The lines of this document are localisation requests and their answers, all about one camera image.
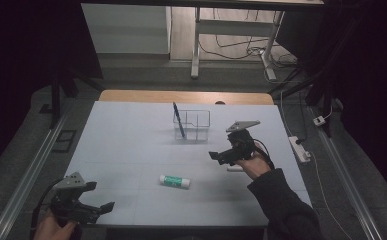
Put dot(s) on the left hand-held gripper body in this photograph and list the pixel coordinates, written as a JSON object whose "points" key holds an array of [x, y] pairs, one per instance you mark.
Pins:
{"points": [[68, 181]]}

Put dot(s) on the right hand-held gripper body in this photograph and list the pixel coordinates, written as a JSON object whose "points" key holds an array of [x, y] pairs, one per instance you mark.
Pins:
{"points": [[241, 143]]}

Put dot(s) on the clear plastic organizer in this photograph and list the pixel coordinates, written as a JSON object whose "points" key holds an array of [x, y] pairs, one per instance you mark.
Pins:
{"points": [[197, 128]]}

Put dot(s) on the green label glue stick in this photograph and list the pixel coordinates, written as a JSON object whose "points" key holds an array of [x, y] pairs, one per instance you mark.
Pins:
{"points": [[175, 182]]}

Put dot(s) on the blue pen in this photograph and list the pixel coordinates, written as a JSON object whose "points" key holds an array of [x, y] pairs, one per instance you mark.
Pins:
{"points": [[179, 121]]}

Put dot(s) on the person's right hand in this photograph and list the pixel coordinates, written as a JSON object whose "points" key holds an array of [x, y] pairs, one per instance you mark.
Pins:
{"points": [[256, 166]]}

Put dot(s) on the person's left hand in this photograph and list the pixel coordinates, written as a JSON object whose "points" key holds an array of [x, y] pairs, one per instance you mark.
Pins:
{"points": [[51, 230]]}

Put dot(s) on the black plug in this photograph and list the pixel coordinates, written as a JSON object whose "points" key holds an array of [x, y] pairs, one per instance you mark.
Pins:
{"points": [[299, 141]]}

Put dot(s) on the white power strip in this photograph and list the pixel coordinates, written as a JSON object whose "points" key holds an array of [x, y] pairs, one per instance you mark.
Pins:
{"points": [[299, 150]]}

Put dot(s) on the wooden table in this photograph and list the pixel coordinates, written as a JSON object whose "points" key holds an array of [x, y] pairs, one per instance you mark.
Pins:
{"points": [[181, 96]]}

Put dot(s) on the white table cover sheet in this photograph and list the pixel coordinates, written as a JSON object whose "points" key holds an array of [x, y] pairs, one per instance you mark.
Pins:
{"points": [[141, 146]]}

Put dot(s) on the small white adapter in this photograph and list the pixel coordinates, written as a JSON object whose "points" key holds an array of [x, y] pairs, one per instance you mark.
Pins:
{"points": [[319, 120]]}

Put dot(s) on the black metal stand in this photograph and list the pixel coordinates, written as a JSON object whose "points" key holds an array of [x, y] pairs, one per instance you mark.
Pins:
{"points": [[55, 100], [328, 110]]}

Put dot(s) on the white cabinet panel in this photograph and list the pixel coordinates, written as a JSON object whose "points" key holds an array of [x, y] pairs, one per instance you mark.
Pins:
{"points": [[127, 30]]}

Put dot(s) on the black floor frame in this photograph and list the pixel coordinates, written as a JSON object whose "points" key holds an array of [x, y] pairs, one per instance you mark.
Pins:
{"points": [[58, 150]]}

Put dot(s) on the aluminium rail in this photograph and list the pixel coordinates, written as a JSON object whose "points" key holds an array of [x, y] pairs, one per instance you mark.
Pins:
{"points": [[24, 186], [347, 186]]}

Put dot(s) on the white desk frame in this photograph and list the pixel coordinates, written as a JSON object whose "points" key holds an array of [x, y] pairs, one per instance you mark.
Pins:
{"points": [[234, 27]]}

